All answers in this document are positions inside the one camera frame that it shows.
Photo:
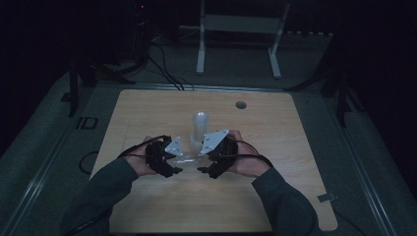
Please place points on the clear plastic cup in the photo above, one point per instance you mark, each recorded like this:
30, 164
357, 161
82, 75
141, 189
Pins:
188, 160

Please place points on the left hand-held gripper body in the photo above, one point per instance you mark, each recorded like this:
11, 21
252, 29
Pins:
157, 155

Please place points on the metal floor rail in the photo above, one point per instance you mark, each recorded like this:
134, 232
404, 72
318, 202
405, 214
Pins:
36, 183
360, 177

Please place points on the person's left hand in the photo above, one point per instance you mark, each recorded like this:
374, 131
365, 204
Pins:
139, 164

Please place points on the white power strip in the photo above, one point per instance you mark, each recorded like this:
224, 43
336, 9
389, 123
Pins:
308, 33

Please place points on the grey tape piece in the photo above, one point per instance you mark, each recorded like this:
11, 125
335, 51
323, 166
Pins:
326, 197

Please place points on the dark equipment with red light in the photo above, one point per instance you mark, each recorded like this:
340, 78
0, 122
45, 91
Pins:
141, 29

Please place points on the white metal stand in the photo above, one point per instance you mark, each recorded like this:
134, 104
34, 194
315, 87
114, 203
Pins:
239, 24

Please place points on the white plastic bottle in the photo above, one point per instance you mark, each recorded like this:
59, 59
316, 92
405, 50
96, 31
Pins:
199, 126

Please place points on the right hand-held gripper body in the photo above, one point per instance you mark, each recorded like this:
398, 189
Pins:
221, 150

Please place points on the person's right hand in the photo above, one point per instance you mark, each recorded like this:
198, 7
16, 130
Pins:
249, 162

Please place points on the black tripod stand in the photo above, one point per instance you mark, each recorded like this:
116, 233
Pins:
341, 98
74, 88

